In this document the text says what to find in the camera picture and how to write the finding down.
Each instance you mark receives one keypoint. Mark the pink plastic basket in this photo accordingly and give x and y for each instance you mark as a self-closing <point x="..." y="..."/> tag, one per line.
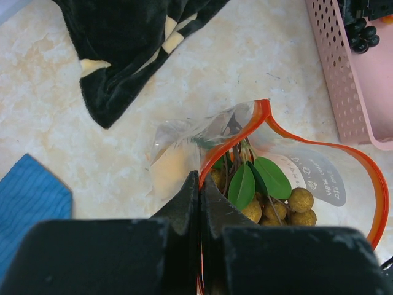
<point x="360" y="86"/>

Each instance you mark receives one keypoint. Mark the black grape bunch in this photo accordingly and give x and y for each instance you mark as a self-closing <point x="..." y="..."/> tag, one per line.
<point x="361" y="37"/>

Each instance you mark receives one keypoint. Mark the black floral pillow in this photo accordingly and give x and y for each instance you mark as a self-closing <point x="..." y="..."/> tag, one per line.
<point x="121" y="44"/>

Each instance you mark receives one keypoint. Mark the clear zip top bag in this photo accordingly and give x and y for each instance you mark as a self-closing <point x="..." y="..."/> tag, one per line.
<point x="349" y="189"/>

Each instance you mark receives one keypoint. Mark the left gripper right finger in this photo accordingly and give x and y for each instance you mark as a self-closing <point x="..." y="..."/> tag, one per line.
<point x="241" y="257"/>

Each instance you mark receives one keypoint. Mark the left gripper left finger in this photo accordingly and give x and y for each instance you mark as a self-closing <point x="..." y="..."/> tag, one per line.
<point x="157" y="255"/>

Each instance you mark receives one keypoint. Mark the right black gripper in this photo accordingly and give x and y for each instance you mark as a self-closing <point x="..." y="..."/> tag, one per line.
<point x="351" y="10"/>

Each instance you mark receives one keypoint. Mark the brown longan bunch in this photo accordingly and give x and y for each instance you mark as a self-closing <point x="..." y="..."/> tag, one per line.
<point x="264" y="192"/>

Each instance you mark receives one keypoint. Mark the blue cloth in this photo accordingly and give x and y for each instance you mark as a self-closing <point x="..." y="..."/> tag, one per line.
<point x="29" y="194"/>

